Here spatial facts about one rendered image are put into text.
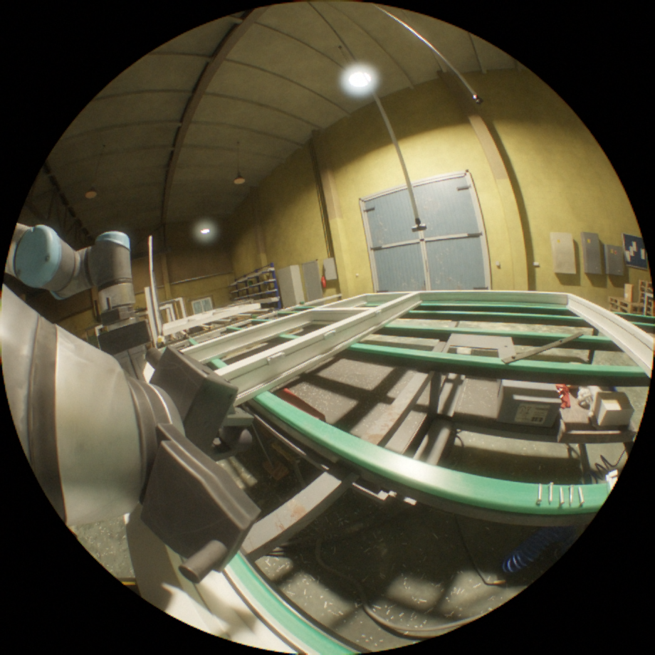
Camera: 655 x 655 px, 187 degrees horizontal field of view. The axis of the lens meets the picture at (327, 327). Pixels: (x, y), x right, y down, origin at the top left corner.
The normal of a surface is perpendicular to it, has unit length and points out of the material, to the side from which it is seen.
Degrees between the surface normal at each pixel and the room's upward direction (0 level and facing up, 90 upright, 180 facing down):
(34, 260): 92
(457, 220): 90
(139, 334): 90
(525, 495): 0
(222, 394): 117
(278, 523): 0
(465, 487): 0
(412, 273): 90
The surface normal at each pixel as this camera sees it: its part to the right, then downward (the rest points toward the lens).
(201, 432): 0.91, 0.37
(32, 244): 0.76, 0.07
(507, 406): -0.68, 0.27
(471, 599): -0.15, -0.96
